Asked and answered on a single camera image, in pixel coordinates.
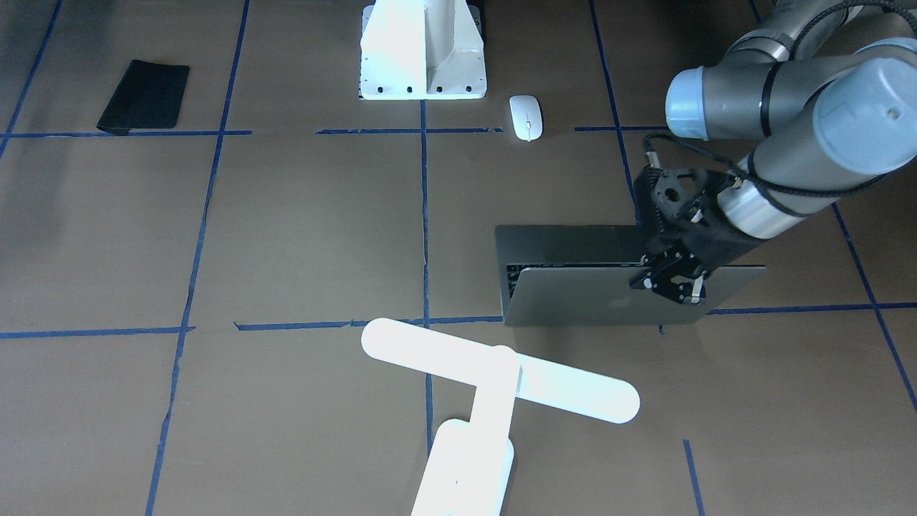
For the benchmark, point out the grey laptop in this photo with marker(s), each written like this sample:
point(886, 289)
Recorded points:
point(556, 275)

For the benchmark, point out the white computer mouse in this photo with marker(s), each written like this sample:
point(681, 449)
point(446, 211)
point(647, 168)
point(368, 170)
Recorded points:
point(526, 115)

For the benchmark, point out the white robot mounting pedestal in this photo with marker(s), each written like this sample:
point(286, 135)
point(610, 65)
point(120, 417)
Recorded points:
point(422, 50)

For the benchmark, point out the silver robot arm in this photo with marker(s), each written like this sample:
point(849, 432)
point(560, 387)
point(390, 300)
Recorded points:
point(768, 137)

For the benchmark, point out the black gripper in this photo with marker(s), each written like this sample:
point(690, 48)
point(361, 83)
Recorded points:
point(711, 241)

